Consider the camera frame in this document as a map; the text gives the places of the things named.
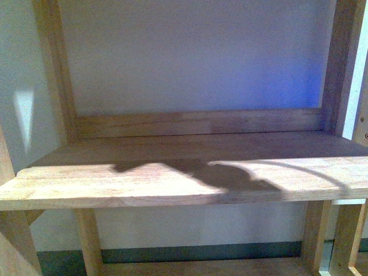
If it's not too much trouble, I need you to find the light wooden shelf unit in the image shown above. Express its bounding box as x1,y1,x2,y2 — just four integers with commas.
1,1,367,275

